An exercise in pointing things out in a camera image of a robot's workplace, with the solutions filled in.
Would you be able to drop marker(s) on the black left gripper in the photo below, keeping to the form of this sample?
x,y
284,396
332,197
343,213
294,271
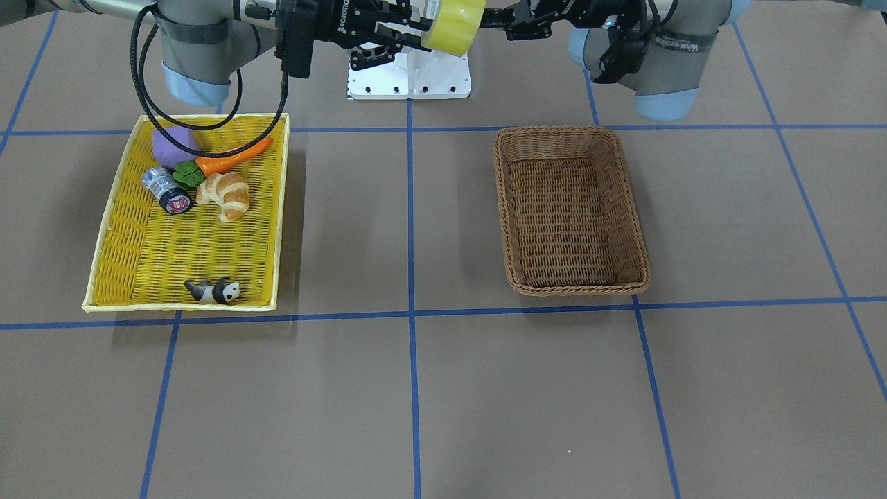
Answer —
x,y
563,15

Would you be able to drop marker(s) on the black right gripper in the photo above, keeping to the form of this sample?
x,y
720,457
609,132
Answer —
x,y
338,19

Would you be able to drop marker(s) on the yellow tape roll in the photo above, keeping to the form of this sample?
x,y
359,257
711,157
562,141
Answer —
x,y
454,25

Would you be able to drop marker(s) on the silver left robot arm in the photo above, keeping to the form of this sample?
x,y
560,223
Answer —
x,y
658,49

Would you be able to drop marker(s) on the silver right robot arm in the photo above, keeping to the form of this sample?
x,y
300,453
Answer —
x,y
205,42

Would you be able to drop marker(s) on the brown wicker basket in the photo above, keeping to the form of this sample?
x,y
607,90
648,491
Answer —
x,y
567,213

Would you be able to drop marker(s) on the yellow woven basket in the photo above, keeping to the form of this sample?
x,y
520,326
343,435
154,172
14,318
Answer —
x,y
143,255

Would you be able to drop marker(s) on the toy croissant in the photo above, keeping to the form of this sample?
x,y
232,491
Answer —
x,y
229,191

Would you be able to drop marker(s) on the orange toy carrot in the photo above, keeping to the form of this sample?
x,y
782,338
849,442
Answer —
x,y
191,173

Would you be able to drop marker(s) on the purple block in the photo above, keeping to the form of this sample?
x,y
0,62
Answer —
x,y
166,153

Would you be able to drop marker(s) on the black tin can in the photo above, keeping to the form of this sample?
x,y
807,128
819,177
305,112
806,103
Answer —
x,y
171,196

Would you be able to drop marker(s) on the toy panda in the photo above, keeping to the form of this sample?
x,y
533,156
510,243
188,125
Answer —
x,y
221,291

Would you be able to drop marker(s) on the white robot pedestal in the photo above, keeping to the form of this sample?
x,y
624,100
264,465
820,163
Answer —
x,y
413,75

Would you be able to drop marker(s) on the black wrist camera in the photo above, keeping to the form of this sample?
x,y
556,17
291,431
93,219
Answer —
x,y
295,35

